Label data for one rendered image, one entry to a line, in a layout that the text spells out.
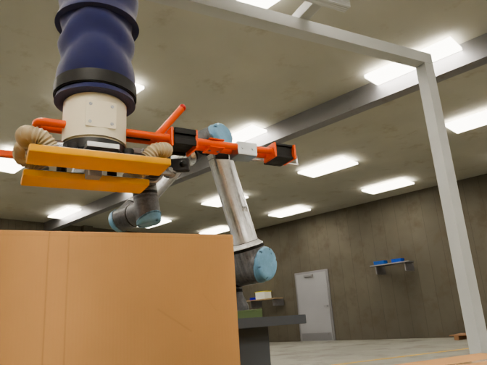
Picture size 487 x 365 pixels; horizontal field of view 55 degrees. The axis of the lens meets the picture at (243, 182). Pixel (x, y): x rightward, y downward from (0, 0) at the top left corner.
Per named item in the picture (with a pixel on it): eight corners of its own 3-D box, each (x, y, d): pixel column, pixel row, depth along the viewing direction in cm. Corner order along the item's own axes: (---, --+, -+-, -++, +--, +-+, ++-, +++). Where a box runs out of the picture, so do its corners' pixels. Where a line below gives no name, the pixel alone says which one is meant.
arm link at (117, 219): (183, 135, 230) (99, 217, 179) (201, 127, 223) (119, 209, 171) (196, 155, 233) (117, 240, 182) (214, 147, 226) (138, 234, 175)
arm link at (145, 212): (147, 229, 179) (143, 198, 182) (168, 222, 172) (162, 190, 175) (127, 229, 172) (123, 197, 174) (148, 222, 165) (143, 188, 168)
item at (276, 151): (275, 156, 152) (274, 141, 153) (263, 163, 158) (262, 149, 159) (296, 158, 156) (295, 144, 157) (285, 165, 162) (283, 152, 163)
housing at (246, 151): (238, 153, 147) (238, 140, 148) (229, 160, 152) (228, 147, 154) (258, 156, 150) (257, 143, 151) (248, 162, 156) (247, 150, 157)
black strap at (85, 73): (58, 74, 118) (59, 59, 120) (48, 111, 138) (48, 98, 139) (146, 89, 129) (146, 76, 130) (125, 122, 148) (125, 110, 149)
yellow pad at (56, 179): (22, 175, 123) (24, 157, 124) (19, 185, 131) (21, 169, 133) (149, 185, 138) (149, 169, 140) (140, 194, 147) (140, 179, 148)
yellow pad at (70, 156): (28, 150, 107) (30, 130, 108) (25, 164, 115) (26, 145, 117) (171, 165, 122) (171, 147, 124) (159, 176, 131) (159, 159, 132)
